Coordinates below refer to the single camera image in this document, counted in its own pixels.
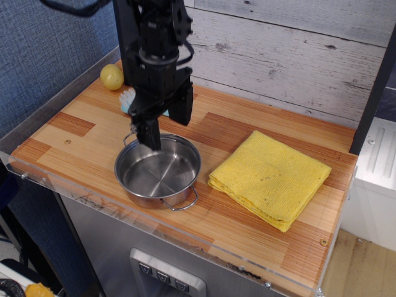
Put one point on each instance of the light blue scrub brush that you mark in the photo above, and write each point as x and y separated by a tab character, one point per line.
126	99

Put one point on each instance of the yellow object bottom left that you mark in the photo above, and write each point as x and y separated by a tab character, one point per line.
38	290

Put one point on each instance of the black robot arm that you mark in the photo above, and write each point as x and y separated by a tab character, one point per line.
154	49

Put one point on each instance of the stainless steel cabinet front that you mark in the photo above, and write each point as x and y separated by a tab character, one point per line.
108	238

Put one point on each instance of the black vertical post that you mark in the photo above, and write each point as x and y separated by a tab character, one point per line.
375	96
126	30

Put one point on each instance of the stainless steel pot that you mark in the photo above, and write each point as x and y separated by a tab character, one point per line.
160	179

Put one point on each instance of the black left vertical post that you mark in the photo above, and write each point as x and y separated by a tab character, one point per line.
126	30

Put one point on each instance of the folded yellow cloth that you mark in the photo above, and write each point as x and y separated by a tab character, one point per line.
270	179

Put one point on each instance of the silver button control panel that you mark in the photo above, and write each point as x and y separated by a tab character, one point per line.
156	277

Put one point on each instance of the yellow potato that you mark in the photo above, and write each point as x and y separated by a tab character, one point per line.
112	77

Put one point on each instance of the black right vertical post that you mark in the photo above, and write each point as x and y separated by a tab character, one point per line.
375	96

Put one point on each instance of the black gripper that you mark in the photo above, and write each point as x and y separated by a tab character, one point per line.
159	87

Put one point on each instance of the white appliance at right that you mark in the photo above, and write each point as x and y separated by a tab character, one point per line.
369	211

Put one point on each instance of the clear acrylic edge guard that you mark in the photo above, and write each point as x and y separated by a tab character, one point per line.
284	286

